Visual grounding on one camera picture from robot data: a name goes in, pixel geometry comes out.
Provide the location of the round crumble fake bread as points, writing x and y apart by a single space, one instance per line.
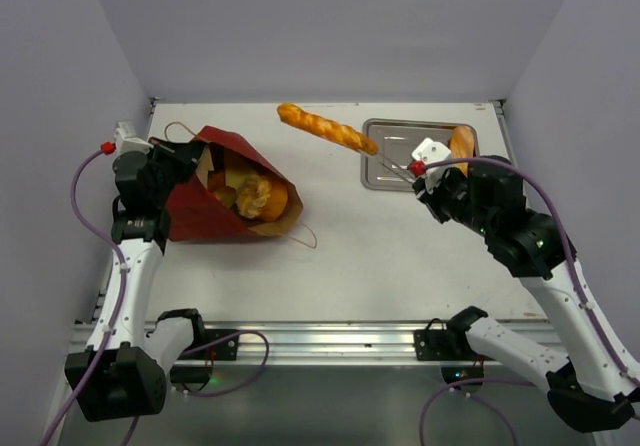
253 195

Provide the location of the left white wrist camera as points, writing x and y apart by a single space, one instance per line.
124 140

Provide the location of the braided fake bread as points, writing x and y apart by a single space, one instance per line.
330 130

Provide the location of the metal tongs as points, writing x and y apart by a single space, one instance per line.
393 168

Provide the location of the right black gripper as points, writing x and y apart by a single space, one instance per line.
430 196

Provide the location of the red paper bag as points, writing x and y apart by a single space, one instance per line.
197 216

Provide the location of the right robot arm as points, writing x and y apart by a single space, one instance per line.
593 384

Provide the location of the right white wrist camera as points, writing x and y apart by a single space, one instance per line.
423 159

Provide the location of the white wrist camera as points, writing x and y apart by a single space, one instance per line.
124 140
423 159

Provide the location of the metal tray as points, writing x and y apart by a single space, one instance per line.
397 139

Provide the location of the oval fake bread loaf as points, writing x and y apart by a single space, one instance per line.
462 143

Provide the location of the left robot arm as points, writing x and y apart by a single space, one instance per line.
124 371

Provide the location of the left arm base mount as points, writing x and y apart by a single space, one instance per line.
194 371

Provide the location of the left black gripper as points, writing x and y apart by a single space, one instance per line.
185 155

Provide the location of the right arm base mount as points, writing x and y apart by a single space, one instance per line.
435 343

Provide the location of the aluminium mounting rail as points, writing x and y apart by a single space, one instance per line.
342 344

